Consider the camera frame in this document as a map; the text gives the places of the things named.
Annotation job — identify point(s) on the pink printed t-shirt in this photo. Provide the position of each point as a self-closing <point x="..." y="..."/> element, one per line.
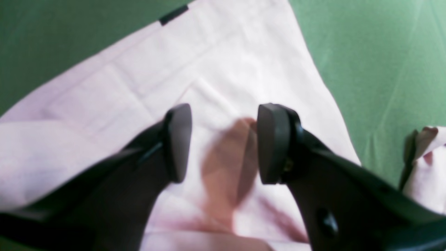
<point x="224" y="58"/>

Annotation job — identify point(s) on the green table cloth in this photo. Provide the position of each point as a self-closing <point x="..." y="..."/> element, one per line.
<point x="383" y="60"/>

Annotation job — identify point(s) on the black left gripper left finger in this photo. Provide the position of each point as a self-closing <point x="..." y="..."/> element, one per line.
<point x="107" y="206"/>

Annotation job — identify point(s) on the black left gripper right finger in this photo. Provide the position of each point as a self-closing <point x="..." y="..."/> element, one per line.
<point x="344" y="207"/>

